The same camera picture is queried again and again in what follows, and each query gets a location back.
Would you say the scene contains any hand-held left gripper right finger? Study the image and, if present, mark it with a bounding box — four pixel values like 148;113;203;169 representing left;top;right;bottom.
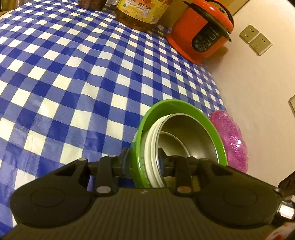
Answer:
159;149;233;194

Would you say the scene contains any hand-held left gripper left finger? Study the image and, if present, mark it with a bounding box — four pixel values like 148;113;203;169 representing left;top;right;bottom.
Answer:
54;147;130;197

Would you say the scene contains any green rimmed steel bowl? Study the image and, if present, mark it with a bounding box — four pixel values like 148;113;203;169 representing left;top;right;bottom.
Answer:
130;99;228;188

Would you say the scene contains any small stainless steel bowl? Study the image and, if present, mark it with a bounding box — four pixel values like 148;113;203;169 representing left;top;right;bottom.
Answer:
157;131;191;162

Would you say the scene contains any large stainless steel bowl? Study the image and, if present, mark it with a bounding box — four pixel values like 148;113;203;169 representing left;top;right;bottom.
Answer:
154;114;220;183

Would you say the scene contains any pink cut-glass bowl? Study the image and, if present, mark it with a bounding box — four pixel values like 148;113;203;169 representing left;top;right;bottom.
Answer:
209;109;249;174

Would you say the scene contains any blue white checkered tablecloth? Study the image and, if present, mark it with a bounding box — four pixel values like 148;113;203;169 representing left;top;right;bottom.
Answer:
0;0;228;234

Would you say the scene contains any red electric pressure cooker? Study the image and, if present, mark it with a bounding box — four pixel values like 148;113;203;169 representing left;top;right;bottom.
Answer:
166;0;235;66

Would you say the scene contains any cooking oil bottle yellow label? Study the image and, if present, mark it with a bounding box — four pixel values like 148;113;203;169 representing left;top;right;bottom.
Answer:
114;0;173;32

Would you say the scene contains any dark glass jar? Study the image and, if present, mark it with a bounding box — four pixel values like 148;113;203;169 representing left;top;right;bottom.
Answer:
78;0;107;11

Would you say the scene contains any beige wall socket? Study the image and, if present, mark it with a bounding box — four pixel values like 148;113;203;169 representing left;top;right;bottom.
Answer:
249;33;273;56
239;24;260;44

